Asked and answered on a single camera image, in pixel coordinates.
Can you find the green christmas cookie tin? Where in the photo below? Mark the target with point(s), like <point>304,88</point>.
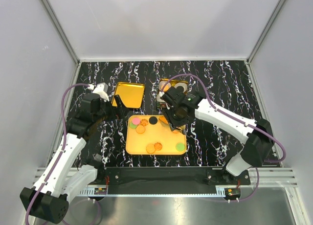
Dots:
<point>173,83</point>

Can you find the round dotted biscuit lower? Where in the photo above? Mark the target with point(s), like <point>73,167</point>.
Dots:
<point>150,148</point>

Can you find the green sandwich cookie right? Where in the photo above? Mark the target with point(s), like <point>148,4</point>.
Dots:
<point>180,147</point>

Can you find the green sandwich cookie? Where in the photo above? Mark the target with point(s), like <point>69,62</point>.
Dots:
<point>180,147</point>
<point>133,126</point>

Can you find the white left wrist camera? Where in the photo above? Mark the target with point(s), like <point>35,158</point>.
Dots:
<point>101,89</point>

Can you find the large round dotted biscuit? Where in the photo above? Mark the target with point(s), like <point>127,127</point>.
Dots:
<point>140,129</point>

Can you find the black sandwich cookie top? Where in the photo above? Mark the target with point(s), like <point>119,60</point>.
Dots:
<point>153,120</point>

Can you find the yellow plastic tray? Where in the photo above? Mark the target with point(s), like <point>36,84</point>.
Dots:
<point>160,132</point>

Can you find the white paper cupcake liner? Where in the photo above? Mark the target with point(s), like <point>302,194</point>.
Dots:
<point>159,96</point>
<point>161,83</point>
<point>181,84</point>

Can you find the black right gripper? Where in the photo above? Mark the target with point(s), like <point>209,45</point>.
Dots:
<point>172,123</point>

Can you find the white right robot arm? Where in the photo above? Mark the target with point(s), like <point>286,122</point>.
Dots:
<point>256,136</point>

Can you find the black sandwich cookie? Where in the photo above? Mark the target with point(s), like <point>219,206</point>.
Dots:
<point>181,88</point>
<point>153,120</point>

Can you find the orange swirl cookie lower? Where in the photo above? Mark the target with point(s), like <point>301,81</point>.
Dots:
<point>158,146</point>

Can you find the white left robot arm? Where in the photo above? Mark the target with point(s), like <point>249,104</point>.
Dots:
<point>50,196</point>

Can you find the pink sandwich cookie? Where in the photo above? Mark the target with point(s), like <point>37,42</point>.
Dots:
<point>136,121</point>

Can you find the orange fish cookie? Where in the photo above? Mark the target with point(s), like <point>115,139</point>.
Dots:
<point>163,120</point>

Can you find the orange swirl butter cookie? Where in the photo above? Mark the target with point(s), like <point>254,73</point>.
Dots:
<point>144,122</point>

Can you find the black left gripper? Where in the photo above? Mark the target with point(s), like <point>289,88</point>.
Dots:
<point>116,113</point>

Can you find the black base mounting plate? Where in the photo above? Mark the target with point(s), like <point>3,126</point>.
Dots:
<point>169,180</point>

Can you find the gold tin lid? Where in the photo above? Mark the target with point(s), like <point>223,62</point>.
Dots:
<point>131,94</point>

